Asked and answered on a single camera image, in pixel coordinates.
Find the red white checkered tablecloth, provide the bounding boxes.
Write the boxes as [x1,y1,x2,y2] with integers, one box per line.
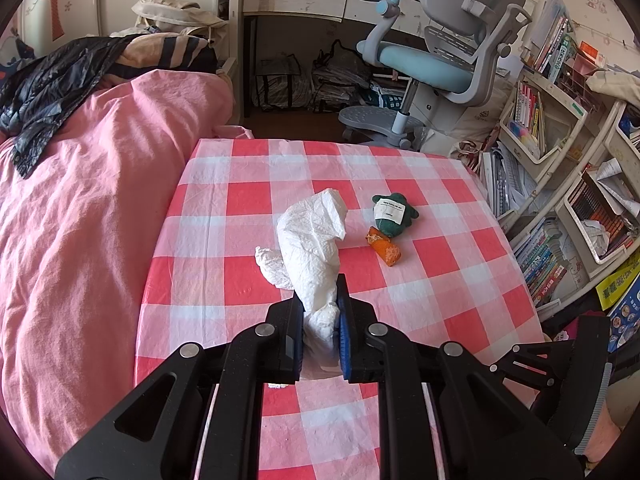
[136,140,542,479]

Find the grey blue desk chair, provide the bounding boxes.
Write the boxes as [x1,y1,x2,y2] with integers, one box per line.
[338,0,532,154]

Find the dark bags under desk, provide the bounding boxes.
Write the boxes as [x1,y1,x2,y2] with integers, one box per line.
[250,40,405,113]

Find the large white tissue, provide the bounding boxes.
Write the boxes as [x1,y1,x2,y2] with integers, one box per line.
[277,188,347,379]

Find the black puffer jacket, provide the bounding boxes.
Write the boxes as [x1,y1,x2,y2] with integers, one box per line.
[1,36,132,178]

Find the small white tissue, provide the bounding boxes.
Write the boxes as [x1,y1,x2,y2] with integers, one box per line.
[254,246,294,290]

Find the white bookshelf with books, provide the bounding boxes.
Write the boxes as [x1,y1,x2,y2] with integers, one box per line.
[478,0,639,320]

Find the white desk with drawers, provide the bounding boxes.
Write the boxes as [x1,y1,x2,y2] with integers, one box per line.
[226,0,501,126]

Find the beige canvas tote bag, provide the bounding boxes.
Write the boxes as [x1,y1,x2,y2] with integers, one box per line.
[131,0,226,32]

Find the pink duvet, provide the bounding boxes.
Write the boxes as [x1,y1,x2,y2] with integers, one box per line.
[1,70,233,471]

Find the green pouch with label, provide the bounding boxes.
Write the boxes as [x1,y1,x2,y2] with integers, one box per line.
[372,193,420,238]

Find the striped beige pillow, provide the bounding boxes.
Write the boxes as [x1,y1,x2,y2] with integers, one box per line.
[103,32,218,86]

